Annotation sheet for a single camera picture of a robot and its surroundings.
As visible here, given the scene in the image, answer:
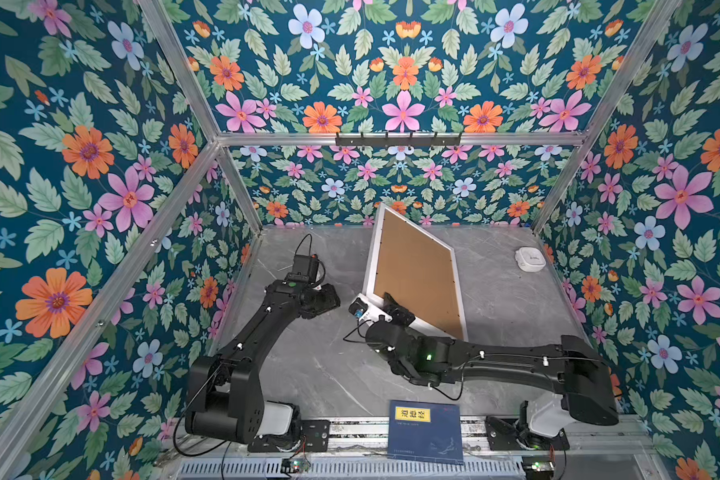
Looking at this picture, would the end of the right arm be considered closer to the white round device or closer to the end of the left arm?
the end of the left arm

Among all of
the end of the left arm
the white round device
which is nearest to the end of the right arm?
the end of the left arm

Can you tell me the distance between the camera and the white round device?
106 centimetres

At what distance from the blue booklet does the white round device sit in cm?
55

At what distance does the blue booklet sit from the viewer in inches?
28.3

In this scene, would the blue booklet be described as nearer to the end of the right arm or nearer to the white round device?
the end of the right arm
